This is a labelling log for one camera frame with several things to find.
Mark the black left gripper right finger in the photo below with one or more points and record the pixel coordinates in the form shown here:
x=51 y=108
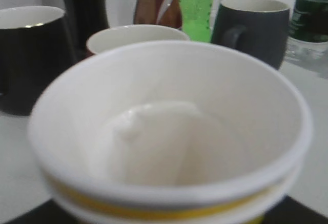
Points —
x=290 y=211

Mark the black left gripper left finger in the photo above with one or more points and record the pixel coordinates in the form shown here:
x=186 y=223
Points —
x=47 y=213

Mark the yellow paper cup stack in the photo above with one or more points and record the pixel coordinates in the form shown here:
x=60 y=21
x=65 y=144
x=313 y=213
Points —
x=170 y=132

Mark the clear water bottle green label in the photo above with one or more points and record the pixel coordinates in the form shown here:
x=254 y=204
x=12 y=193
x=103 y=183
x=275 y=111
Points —
x=308 y=31

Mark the black ceramic mug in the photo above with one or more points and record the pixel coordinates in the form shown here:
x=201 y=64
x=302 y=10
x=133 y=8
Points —
x=36 y=47

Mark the red-brown ceramic mug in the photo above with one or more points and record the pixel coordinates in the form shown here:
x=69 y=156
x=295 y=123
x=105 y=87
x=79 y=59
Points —
x=108 y=39

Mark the dark grey ceramic mug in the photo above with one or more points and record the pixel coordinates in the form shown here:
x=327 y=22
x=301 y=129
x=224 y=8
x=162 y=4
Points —
x=256 y=27

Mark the dark cola bottle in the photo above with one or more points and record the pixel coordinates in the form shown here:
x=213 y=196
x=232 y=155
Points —
x=85 y=17

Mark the green soda bottle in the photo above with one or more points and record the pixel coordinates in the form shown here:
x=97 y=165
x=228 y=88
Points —
x=196 y=19

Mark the brown Nescafe coffee bottle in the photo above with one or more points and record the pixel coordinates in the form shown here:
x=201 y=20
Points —
x=158 y=12

